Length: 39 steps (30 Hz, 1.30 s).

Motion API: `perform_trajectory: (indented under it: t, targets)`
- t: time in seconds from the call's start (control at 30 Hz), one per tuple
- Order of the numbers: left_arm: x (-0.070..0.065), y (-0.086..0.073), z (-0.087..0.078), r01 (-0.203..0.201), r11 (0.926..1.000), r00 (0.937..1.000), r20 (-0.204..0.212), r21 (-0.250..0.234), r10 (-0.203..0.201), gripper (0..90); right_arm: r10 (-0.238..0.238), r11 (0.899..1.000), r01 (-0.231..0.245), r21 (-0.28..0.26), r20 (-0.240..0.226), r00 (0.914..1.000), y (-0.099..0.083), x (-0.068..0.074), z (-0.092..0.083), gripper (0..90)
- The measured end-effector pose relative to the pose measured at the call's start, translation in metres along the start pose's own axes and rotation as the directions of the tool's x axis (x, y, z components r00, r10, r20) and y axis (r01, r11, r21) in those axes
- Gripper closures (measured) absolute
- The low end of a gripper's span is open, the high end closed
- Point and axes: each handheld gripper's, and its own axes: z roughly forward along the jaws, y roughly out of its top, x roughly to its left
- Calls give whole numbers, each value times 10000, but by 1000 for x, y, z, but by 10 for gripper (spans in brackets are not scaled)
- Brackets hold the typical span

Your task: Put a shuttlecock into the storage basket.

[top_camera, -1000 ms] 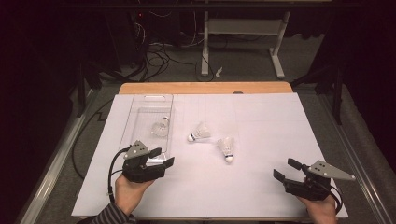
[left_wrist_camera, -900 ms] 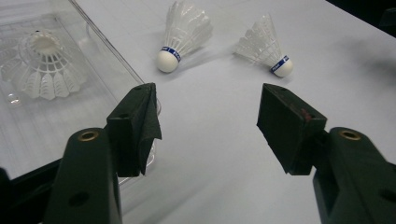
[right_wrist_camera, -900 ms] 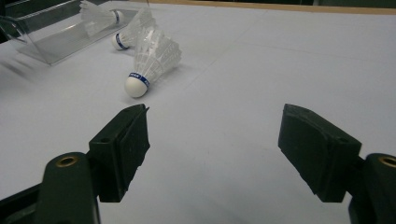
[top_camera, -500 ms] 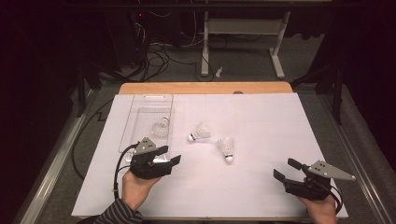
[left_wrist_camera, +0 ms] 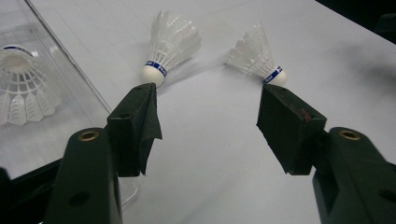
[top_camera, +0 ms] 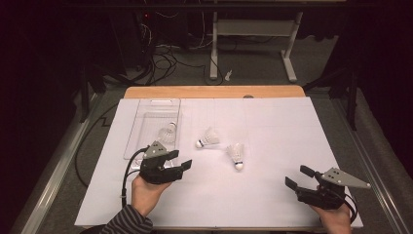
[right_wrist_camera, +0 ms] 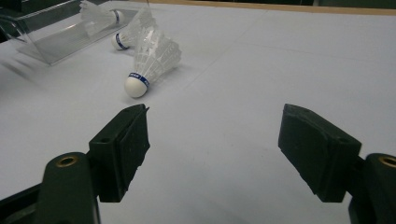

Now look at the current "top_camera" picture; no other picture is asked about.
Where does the tangle of floor cables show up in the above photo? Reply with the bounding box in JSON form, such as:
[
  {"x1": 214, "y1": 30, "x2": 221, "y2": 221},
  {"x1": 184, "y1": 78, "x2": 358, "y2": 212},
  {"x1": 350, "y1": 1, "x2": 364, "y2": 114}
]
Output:
[{"x1": 138, "y1": 9, "x2": 226, "y2": 87}]

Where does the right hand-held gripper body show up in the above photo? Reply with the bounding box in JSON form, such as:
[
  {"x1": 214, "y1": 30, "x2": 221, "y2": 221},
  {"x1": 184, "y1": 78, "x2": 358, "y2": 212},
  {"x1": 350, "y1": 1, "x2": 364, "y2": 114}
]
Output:
[{"x1": 295, "y1": 167, "x2": 372, "y2": 211}]

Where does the white feather shuttlecock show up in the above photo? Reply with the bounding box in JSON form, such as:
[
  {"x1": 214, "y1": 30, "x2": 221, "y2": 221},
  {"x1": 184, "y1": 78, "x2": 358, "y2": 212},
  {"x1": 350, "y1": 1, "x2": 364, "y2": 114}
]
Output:
[
  {"x1": 195, "y1": 126, "x2": 221, "y2": 149},
  {"x1": 225, "y1": 142, "x2": 246, "y2": 172},
  {"x1": 157, "y1": 121, "x2": 178, "y2": 145}
]

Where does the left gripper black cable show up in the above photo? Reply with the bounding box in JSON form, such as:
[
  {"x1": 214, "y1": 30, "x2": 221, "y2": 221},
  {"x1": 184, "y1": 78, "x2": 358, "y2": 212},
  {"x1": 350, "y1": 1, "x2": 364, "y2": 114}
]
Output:
[{"x1": 120, "y1": 147, "x2": 149, "y2": 209}]

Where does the metal floor rail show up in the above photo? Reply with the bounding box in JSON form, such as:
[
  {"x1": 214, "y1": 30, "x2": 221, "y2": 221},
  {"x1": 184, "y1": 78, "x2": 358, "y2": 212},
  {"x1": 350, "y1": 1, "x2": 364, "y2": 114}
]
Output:
[
  {"x1": 19, "y1": 92, "x2": 105, "y2": 234},
  {"x1": 330, "y1": 97, "x2": 413, "y2": 234}
]

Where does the black stand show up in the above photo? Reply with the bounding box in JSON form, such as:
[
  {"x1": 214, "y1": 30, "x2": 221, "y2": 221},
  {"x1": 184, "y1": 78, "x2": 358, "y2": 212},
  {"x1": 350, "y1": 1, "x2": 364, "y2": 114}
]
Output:
[
  {"x1": 303, "y1": 61, "x2": 360, "y2": 132},
  {"x1": 77, "y1": 61, "x2": 144, "y2": 125}
]

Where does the white metal desk frame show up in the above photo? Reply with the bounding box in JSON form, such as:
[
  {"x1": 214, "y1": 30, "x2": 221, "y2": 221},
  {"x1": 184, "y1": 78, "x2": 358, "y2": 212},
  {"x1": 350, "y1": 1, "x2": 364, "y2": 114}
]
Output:
[{"x1": 208, "y1": 11, "x2": 305, "y2": 84}]

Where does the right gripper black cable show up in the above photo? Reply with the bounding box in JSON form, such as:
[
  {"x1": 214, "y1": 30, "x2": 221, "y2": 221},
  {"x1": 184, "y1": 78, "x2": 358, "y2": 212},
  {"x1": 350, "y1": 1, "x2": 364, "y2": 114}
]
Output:
[{"x1": 342, "y1": 193, "x2": 359, "y2": 225}]

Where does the black computer case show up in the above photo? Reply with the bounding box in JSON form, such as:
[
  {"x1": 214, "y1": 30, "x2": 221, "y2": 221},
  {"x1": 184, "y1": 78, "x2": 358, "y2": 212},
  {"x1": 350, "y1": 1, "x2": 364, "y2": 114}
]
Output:
[{"x1": 107, "y1": 9, "x2": 158, "y2": 72}]

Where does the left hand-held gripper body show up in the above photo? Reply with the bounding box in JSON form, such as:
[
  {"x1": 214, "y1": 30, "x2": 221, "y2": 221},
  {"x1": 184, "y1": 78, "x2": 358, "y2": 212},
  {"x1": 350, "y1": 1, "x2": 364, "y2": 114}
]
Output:
[{"x1": 138, "y1": 139, "x2": 185, "y2": 186}]

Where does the person's left hand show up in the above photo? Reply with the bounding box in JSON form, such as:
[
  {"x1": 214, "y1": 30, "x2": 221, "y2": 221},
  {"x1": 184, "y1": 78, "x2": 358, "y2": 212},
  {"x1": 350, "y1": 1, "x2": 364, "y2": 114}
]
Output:
[{"x1": 130, "y1": 175, "x2": 173, "y2": 217}]

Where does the person's right hand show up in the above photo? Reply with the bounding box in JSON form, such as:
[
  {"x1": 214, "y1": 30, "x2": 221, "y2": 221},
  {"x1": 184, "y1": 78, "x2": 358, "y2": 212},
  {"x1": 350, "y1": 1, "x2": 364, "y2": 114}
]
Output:
[{"x1": 309, "y1": 203, "x2": 354, "y2": 234}]

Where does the long black floor cable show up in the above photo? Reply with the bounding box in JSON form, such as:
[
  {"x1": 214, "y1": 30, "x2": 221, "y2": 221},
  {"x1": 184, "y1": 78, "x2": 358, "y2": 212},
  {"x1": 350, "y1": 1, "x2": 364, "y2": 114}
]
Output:
[{"x1": 74, "y1": 101, "x2": 120, "y2": 189}]

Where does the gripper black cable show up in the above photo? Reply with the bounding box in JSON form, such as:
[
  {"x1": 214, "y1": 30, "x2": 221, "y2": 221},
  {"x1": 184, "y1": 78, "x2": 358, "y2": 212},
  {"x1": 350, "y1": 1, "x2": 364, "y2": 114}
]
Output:
[
  {"x1": 342, "y1": 193, "x2": 359, "y2": 225},
  {"x1": 120, "y1": 147, "x2": 149, "y2": 209}
]

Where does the clear plastic tray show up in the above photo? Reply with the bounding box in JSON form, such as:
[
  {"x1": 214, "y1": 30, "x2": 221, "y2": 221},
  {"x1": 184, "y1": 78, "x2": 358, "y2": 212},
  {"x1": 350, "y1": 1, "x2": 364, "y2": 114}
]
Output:
[{"x1": 123, "y1": 97, "x2": 182, "y2": 170}]

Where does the white board sheet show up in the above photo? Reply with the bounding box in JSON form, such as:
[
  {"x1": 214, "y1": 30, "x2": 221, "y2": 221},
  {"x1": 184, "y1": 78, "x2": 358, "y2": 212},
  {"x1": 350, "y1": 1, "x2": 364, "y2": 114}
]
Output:
[{"x1": 74, "y1": 97, "x2": 364, "y2": 229}]

